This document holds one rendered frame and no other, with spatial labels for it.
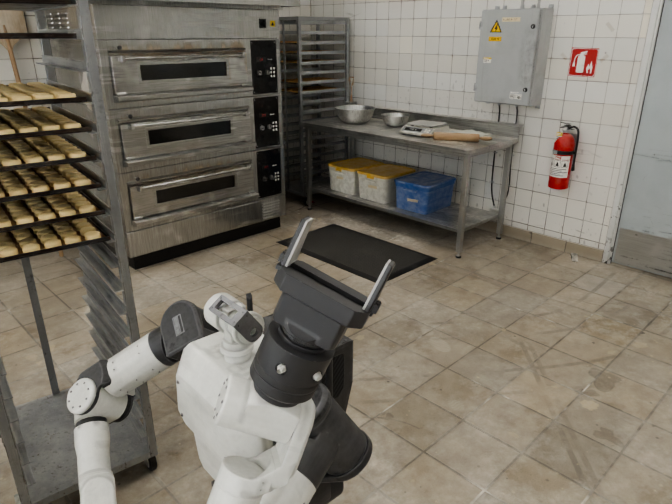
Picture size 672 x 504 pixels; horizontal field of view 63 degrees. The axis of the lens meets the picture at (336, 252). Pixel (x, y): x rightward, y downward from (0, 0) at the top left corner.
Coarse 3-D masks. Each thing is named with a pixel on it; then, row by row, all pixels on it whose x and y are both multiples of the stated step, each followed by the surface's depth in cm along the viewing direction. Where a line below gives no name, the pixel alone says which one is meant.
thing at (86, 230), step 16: (48, 224) 197; (64, 224) 191; (80, 224) 191; (0, 240) 177; (16, 240) 180; (32, 240) 177; (48, 240) 177; (64, 240) 178; (80, 240) 180; (0, 256) 168
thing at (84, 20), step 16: (80, 0) 155; (80, 16) 156; (96, 64) 163; (96, 80) 164; (96, 96) 165; (96, 112) 167; (112, 160) 174; (112, 176) 175; (112, 192) 177; (112, 208) 178; (112, 224) 181; (128, 272) 188; (128, 288) 190; (128, 304) 191; (128, 320) 194; (144, 384) 205; (144, 400) 207; (144, 416) 209
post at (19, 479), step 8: (0, 392) 174; (0, 400) 175; (0, 408) 176; (0, 416) 176; (0, 424) 177; (8, 424) 179; (8, 432) 179; (8, 440) 180; (8, 448) 181; (8, 456) 182; (16, 456) 183; (16, 464) 184; (16, 472) 185; (16, 480) 186; (24, 480) 188; (24, 488) 189; (24, 496) 189
